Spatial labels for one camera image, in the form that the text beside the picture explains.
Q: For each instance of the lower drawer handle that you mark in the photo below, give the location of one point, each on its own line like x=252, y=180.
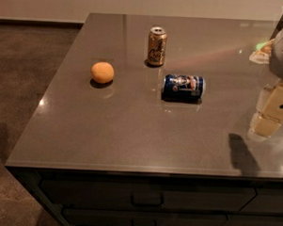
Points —
x=143, y=222

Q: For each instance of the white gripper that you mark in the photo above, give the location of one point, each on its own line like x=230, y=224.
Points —
x=270, y=113

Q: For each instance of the orange fruit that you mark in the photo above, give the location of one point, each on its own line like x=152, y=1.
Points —
x=102, y=72

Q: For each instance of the dark drawer cabinet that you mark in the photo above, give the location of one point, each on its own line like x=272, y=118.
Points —
x=83, y=198

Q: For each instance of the blue soda can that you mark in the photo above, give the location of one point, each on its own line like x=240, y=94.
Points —
x=183, y=86

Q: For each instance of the orange soda can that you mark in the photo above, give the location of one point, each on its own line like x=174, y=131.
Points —
x=157, y=46

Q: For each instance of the drawer handle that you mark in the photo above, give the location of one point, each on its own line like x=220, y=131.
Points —
x=147, y=198
x=143, y=222

